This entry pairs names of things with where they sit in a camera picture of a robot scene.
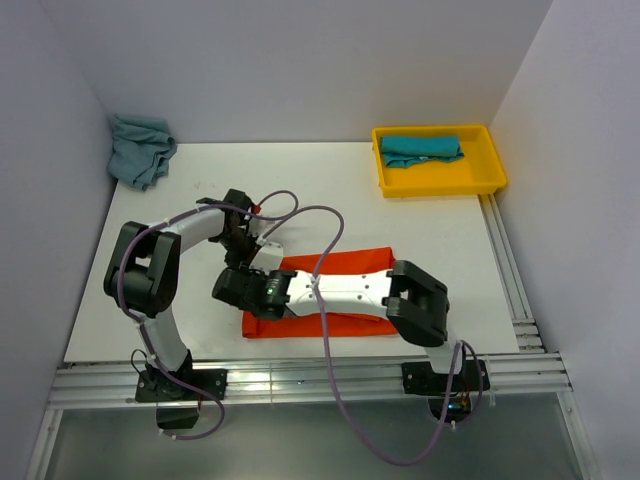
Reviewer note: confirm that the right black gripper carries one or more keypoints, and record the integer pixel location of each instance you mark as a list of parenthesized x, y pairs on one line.
[(251, 272)]

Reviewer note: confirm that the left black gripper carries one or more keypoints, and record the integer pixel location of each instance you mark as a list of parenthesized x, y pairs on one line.
[(232, 261)]

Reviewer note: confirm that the orange t shirt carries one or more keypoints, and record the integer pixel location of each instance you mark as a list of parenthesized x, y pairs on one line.
[(340, 324)]

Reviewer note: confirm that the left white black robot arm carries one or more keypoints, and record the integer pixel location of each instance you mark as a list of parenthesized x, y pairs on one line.
[(142, 278)]

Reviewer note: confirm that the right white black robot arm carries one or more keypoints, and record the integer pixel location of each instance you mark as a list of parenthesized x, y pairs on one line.
[(415, 303)]

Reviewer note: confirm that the grey-blue crumpled t shirt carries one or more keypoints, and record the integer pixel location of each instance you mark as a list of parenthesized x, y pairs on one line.
[(141, 150)]

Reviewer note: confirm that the teal rolled t shirt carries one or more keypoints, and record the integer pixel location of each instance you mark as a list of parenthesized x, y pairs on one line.
[(406, 151)]

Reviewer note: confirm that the yellow plastic tray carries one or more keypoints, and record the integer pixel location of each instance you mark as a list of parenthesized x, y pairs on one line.
[(479, 172)]

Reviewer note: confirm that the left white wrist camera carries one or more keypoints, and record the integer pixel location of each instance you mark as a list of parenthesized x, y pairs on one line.
[(256, 227)]

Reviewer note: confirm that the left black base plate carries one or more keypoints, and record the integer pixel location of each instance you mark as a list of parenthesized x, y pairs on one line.
[(154, 387)]

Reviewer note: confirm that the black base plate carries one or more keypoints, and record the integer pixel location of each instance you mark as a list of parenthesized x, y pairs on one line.
[(418, 378), (154, 387)]

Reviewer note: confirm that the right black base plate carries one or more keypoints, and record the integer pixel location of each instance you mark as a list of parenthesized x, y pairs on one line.
[(418, 378)]

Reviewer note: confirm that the aluminium right side rail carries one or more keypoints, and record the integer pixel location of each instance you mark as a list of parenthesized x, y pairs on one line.
[(525, 326)]

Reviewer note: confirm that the aluminium front rail frame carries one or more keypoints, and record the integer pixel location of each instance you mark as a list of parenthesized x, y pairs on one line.
[(112, 385)]

